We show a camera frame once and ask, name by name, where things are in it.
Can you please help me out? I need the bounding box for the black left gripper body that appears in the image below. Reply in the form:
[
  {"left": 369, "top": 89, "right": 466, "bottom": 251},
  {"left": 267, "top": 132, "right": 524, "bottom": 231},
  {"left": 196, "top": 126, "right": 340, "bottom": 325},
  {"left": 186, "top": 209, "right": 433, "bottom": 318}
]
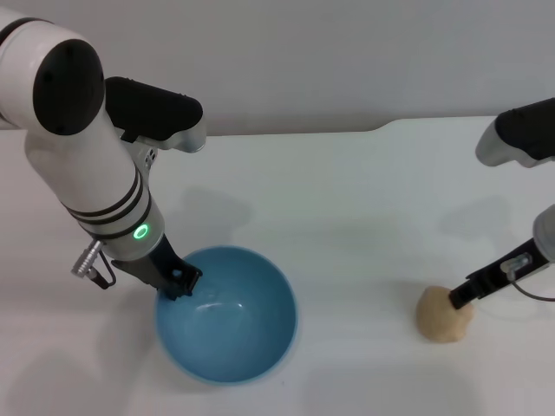
[{"left": 110, "top": 236, "right": 193, "bottom": 301}]

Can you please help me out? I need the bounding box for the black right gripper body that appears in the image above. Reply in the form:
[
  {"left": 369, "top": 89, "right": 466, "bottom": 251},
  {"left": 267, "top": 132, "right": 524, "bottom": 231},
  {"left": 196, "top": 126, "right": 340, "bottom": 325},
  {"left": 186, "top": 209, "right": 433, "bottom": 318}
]
[{"left": 465, "top": 239, "right": 555, "bottom": 301}]

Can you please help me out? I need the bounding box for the beige egg yolk pastry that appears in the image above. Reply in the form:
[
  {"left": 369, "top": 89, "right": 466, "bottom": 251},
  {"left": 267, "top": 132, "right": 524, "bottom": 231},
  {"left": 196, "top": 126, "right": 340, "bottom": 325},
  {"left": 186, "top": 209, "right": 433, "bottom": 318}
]
[{"left": 415, "top": 285, "right": 474, "bottom": 344}]

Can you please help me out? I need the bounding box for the blue bowl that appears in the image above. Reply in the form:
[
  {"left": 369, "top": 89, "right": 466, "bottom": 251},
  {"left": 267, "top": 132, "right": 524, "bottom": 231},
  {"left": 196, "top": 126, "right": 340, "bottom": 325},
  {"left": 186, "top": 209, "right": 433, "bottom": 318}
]
[{"left": 154, "top": 245, "right": 299, "bottom": 385}]

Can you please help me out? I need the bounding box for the right gripper cable with plug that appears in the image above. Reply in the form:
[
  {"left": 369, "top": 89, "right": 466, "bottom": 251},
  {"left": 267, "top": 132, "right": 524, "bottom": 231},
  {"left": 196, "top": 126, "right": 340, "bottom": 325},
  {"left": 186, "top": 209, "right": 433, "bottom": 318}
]
[{"left": 500, "top": 254, "right": 555, "bottom": 301}]

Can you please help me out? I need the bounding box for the gripper cable with plug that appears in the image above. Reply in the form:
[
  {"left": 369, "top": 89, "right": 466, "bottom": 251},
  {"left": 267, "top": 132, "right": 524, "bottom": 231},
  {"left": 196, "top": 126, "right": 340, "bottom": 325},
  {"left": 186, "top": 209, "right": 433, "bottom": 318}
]
[
  {"left": 70, "top": 239, "right": 117, "bottom": 290},
  {"left": 500, "top": 254, "right": 555, "bottom": 301}
]

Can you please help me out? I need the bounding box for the left gripper cable with plug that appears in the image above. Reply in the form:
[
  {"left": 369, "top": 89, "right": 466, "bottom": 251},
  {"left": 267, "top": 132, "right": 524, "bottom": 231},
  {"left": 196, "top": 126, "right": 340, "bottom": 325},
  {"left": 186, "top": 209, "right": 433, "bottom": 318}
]
[{"left": 70, "top": 239, "right": 117, "bottom": 290}]

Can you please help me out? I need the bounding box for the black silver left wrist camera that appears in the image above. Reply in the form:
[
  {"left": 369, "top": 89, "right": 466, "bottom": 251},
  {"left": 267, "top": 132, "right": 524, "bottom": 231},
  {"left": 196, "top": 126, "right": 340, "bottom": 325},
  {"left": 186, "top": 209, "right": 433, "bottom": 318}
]
[{"left": 105, "top": 76, "right": 208, "bottom": 183}]

